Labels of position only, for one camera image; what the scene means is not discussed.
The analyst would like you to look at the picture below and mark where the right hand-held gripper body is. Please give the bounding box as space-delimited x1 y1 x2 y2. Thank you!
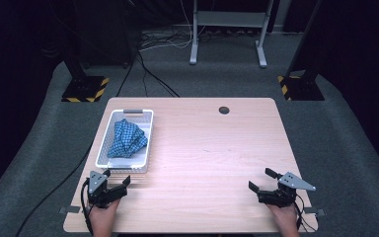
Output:
257 171 317 208

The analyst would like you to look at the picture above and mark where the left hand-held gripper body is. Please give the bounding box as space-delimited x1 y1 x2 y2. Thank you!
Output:
87 170 128 209

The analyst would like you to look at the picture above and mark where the blue checked cloth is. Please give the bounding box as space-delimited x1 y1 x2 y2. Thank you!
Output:
107 118 149 159

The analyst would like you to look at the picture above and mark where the white perforated plastic basket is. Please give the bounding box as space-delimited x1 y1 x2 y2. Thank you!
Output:
95 109 155 175

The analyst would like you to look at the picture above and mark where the person's left hand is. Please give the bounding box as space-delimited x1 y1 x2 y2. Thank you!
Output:
89 197 121 229

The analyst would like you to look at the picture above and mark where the person's right hand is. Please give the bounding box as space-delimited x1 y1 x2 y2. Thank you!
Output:
265 202 299 229

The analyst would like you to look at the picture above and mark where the black stand with striped base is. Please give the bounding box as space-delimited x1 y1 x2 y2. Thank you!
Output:
277 0 326 102
50 19 111 104

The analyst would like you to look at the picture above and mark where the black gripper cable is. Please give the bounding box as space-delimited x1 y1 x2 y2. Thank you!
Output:
293 193 311 233
80 178 95 237

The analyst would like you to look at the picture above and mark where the grey table edge bracket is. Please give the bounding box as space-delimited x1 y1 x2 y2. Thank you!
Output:
58 205 82 215
304 207 327 218

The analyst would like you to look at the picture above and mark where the black floor cable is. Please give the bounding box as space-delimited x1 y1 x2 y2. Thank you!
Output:
115 48 181 99
14 144 94 237

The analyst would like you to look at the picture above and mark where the bundle of floor cables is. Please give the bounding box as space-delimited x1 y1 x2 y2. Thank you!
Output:
139 29 195 52

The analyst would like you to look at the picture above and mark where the white metal stand frame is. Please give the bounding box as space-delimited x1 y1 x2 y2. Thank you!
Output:
189 0 275 69

